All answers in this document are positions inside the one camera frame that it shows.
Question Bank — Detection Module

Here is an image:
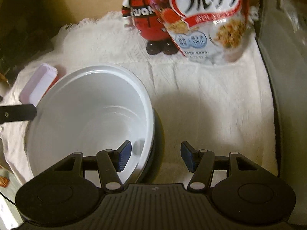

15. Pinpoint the dark bulky object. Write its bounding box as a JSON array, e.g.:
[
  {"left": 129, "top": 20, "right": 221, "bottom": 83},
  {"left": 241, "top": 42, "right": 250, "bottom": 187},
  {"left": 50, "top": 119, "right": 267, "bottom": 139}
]
[{"left": 0, "top": 0, "right": 79, "bottom": 82}]

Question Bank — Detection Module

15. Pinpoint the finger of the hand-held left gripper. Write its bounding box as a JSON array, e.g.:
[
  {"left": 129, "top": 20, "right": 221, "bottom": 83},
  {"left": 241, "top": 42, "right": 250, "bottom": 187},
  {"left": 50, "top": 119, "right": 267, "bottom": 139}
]
[{"left": 0, "top": 104, "right": 38, "bottom": 125}]

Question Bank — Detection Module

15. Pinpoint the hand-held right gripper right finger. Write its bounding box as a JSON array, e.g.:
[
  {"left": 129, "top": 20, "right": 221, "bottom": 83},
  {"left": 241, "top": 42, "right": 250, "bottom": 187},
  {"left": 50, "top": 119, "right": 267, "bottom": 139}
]
[{"left": 180, "top": 141, "right": 262, "bottom": 192}]

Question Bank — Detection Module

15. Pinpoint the red and black toy figurine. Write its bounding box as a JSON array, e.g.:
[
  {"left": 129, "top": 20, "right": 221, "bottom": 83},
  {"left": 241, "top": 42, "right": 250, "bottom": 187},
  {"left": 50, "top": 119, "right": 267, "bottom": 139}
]
[{"left": 120, "top": 0, "right": 178, "bottom": 55}]

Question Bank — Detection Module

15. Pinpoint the white fluffy cloth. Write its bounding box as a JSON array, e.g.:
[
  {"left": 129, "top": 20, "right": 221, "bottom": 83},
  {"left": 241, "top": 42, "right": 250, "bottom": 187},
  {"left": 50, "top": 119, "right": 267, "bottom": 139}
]
[{"left": 0, "top": 11, "right": 280, "bottom": 184}]

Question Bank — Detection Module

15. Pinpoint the white bowl with gold emblem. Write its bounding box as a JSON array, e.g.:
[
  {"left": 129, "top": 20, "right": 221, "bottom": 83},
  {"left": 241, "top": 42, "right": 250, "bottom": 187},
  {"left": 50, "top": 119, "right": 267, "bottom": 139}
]
[{"left": 25, "top": 63, "right": 154, "bottom": 184}]

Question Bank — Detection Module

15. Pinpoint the orange printed packet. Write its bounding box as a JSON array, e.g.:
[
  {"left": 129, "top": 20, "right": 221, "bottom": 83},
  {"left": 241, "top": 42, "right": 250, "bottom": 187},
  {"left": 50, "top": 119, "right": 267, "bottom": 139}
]
[{"left": 0, "top": 170, "right": 10, "bottom": 188}]

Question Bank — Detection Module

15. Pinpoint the red cereal bag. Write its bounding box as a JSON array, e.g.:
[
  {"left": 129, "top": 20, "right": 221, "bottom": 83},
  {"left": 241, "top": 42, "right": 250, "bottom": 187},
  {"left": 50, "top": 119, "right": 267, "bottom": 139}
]
[{"left": 137, "top": 0, "right": 250, "bottom": 66}]

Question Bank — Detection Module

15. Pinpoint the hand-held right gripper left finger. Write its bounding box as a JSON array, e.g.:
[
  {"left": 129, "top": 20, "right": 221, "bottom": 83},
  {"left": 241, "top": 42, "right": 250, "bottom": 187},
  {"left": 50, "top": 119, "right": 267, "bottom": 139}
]
[{"left": 49, "top": 140, "right": 132, "bottom": 193}]

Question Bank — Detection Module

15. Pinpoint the pink rectangular dish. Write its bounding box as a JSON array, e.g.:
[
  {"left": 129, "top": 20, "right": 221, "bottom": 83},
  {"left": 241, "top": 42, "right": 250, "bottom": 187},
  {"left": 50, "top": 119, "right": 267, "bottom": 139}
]
[{"left": 20, "top": 63, "right": 66, "bottom": 106}]

